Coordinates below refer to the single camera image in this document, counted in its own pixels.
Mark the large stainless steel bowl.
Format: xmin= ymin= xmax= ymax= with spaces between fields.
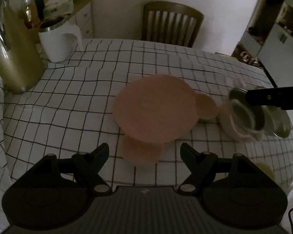
xmin=261 ymin=106 xmax=291 ymax=138

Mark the cream white bowl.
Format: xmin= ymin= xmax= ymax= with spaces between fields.
xmin=254 ymin=162 xmax=275 ymax=181

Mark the pink steel-lined bowl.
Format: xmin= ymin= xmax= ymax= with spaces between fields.
xmin=219 ymin=88 xmax=265 ymax=142

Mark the pink bear-shaped plate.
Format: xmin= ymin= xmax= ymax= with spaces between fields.
xmin=112 ymin=74 xmax=218 ymax=166

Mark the white checkered tablecloth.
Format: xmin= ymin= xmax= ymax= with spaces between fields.
xmin=0 ymin=39 xmax=293 ymax=233

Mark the gold thermos jug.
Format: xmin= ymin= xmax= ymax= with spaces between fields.
xmin=0 ymin=0 xmax=45 ymax=94

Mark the far wooden chair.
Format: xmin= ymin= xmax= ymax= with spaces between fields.
xmin=141 ymin=1 xmax=204 ymax=48

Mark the white electric kettle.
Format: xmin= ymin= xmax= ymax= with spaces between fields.
xmin=38 ymin=16 xmax=85 ymax=63

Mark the small wooden side cabinet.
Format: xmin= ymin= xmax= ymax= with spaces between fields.
xmin=34 ymin=0 xmax=94 ymax=44

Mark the tissue box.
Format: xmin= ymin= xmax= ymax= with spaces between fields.
xmin=43 ymin=0 xmax=74 ymax=19

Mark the white cabinet wall unit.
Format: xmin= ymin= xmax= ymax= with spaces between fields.
xmin=232 ymin=0 xmax=293 ymax=87

